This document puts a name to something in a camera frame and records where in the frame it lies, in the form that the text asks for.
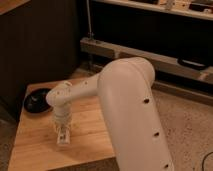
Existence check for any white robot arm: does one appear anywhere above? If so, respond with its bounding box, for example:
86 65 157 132
46 57 175 171

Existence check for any black object on beam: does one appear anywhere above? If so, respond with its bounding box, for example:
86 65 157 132
177 58 209 70

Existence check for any metal vertical pole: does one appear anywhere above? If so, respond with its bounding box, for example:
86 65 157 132
86 0 94 40

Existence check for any grey metal shelf beam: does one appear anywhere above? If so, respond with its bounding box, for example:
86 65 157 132
80 37 213 85

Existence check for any black cable on floor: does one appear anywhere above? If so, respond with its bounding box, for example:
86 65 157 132
201 150 213 171

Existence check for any upper wooden shelf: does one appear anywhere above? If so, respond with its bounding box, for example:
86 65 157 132
94 0 213 21

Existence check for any wooden table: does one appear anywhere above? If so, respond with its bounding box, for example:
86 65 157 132
8 96 114 171

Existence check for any white plastic bottle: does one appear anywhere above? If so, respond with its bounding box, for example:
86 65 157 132
57 131 70 145

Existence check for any black ceramic bowl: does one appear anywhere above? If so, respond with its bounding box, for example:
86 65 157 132
23 88 50 113

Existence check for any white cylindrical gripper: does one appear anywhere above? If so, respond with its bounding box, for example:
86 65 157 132
53 104 72 134

